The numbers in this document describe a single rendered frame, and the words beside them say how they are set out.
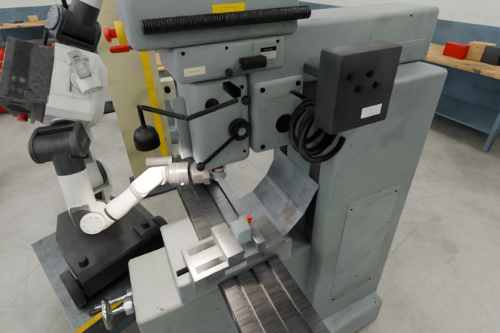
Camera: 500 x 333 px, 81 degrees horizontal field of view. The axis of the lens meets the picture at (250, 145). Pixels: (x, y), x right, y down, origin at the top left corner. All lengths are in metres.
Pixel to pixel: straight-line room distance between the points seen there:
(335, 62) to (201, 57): 0.34
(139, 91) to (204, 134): 1.87
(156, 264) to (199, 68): 0.94
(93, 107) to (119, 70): 1.55
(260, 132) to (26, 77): 0.76
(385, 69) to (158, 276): 1.17
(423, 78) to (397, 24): 0.21
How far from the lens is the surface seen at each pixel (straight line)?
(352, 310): 2.03
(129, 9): 0.77
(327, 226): 1.32
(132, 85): 2.74
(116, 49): 1.00
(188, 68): 0.82
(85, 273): 1.82
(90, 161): 1.63
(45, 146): 1.14
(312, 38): 0.99
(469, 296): 2.63
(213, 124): 0.92
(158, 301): 1.37
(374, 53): 0.80
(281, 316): 1.05
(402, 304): 2.39
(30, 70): 1.19
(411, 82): 1.20
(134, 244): 1.86
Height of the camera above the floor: 1.90
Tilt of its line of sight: 31 degrees down
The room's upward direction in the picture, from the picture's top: 2 degrees counter-clockwise
